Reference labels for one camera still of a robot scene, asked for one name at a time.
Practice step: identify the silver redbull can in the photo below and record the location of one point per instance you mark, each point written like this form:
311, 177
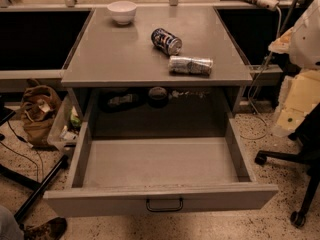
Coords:
190, 65

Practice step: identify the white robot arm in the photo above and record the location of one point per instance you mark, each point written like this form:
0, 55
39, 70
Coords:
300, 94

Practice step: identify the grey open top drawer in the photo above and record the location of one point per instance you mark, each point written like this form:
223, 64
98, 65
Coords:
116, 177

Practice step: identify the blue pepsi can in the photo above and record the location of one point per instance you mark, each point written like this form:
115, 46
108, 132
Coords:
166, 42

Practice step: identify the black tape roll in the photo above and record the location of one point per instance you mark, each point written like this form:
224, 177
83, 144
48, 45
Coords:
157, 97

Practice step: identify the clear plastic bin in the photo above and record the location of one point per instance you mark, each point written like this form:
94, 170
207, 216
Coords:
65, 129

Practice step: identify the white ceramic bowl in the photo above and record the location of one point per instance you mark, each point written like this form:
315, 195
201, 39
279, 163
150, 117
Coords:
122, 12

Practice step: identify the brown cloth bag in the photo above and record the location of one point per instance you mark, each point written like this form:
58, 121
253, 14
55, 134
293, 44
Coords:
39, 107

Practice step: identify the black tripod leg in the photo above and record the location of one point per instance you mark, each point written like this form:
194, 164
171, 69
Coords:
37, 188

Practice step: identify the black office chair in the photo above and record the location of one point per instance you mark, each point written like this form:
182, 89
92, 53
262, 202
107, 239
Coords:
308, 133

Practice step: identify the brown camouflage shoe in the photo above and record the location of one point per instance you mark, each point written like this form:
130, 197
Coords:
51, 230

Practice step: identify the black drawer handle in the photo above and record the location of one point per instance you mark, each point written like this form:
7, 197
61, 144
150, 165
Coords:
164, 205

